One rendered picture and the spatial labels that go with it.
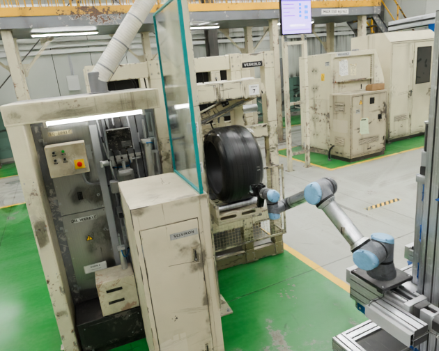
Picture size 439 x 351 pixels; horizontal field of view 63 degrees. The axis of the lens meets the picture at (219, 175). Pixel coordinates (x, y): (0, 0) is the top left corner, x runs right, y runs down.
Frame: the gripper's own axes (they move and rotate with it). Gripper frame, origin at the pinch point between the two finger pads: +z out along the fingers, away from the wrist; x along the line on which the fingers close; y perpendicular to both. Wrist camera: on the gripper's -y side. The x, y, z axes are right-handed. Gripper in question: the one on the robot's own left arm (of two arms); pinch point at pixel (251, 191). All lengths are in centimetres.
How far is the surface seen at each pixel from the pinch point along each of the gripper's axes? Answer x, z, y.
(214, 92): 5, 34, 74
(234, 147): 8.9, -1.4, 33.2
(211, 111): 4, 50, 61
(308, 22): -276, 302, 188
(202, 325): 61, -46, -59
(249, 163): 1.2, -5.0, 21.3
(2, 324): 198, 103, -89
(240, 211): 7.0, 9.8, -14.9
